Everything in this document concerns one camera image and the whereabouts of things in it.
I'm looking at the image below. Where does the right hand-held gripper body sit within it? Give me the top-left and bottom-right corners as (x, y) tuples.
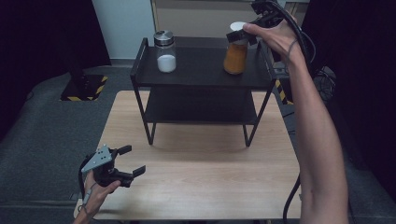
(248, 0), (285, 30)

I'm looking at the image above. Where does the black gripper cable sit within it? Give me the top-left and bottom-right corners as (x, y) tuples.
(78, 155), (94, 200)
(267, 0), (318, 224)

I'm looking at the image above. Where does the white salt jar silver lid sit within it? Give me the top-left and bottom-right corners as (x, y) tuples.
(152, 29), (177, 74)

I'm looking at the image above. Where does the person's left hand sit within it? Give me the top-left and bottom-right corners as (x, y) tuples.
(74, 170), (122, 220)

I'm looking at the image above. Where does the dark curtain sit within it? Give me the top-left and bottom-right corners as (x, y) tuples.
(298, 0), (396, 200)
(0, 0), (112, 143)

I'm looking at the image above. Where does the orange spice jar white lid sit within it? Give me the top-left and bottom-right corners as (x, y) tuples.
(222, 21), (250, 76)

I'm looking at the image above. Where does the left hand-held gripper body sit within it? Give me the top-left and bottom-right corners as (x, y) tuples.
(79, 144), (135, 189)

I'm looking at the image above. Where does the tangle of black cables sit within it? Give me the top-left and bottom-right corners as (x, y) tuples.
(312, 65), (338, 104)

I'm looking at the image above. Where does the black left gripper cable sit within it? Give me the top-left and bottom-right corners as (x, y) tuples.
(78, 155), (94, 200)

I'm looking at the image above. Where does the grey wrist strap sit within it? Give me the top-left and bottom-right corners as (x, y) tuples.
(78, 182), (99, 218)

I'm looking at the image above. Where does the black two-tier shelf rack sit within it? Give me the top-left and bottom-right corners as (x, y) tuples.
(129, 35), (277, 147)

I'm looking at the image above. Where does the beige wooden cabinet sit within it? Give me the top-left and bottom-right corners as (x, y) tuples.
(150, 0), (311, 68)

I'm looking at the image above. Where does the black stand with striped base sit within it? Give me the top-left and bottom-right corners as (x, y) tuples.
(275, 63), (295, 106)
(59, 62), (109, 103)

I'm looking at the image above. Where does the person's right hand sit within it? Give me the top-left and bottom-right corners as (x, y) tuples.
(241, 19), (305, 63)

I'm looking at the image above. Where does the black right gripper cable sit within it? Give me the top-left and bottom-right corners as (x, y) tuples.
(267, 0), (318, 224)

